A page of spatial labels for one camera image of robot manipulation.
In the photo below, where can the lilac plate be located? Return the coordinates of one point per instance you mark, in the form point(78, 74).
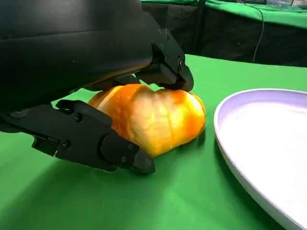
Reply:
point(268, 143)

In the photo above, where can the orange and white bread roll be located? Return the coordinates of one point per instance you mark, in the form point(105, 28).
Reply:
point(158, 119)

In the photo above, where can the black backdrop cloth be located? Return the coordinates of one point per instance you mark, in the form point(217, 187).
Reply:
point(227, 40)

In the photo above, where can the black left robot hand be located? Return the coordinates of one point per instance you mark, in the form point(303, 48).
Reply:
point(72, 48)

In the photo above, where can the green cloth on background table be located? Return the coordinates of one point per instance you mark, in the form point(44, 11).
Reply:
point(275, 14)

